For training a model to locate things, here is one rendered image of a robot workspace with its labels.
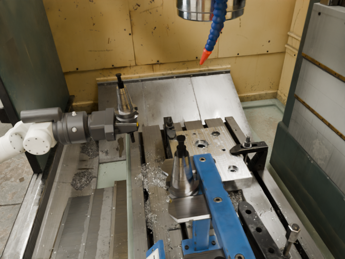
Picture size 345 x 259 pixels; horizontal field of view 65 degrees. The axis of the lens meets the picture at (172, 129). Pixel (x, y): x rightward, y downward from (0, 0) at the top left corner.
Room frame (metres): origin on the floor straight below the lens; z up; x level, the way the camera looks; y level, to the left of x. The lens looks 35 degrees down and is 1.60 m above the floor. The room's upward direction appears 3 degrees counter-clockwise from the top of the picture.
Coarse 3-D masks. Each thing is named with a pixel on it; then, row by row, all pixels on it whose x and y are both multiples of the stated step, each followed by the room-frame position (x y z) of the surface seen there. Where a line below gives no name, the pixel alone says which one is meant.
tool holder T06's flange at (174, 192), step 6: (168, 180) 0.37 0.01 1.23; (198, 180) 0.36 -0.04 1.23; (168, 186) 0.37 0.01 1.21; (192, 186) 0.35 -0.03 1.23; (198, 186) 0.35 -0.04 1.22; (174, 192) 0.34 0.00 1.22; (180, 192) 0.34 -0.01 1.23; (186, 192) 0.33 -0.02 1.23; (192, 192) 0.34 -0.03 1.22; (198, 192) 0.35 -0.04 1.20
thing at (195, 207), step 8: (176, 200) 0.32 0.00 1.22; (184, 200) 0.32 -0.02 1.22; (192, 200) 0.32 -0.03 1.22; (200, 200) 0.32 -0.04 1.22; (168, 208) 0.31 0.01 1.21; (176, 208) 0.31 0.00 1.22; (184, 208) 0.31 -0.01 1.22; (192, 208) 0.31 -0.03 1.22; (200, 208) 0.31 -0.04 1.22; (208, 208) 0.30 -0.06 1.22; (176, 216) 0.29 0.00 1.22; (184, 216) 0.29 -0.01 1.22; (192, 216) 0.29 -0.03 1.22; (200, 216) 0.29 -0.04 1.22; (208, 216) 0.29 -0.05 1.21
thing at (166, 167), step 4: (192, 156) 0.44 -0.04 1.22; (164, 160) 0.44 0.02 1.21; (168, 160) 0.43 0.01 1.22; (172, 160) 0.43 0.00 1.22; (192, 160) 0.43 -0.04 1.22; (164, 164) 0.42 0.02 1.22; (168, 164) 0.42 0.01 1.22; (172, 164) 0.42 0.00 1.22; (192, 164) 0.42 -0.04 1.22; (164, 168) 0.41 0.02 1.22; (168, 168) 0.41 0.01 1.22; (192, 168) 0.41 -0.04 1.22; (164, 172) 0.40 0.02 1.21; (168, 172) 0.40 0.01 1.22; (196, 172) 0.40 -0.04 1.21
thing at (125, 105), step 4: (120, 88) 0.64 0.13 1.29; (124, 88) 0.64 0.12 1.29; (120, 92) 0.63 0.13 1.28; (124, 92) 0.64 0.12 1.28; (120, 96) 0.63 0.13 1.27; (124, 96) 0.63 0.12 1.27; (128, 96) 0.64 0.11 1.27; (120, 100) 0.63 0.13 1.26; (124, 100) 0.63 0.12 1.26; (128, 100) 0.64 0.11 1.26; (120, 104) 0.63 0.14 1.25; (124, 104) 0.63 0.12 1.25; (128, 104) 0.63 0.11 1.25; (132, 104) 0.65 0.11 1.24; (120, 108) 0.63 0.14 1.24; (124, 108) 0.63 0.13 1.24; (128, 108) 0.63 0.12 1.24; (132, 108) 0.64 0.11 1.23; (120, 112) 0.63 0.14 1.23; (124, 112) 0.63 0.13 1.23; (128, 112) 0.63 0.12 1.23
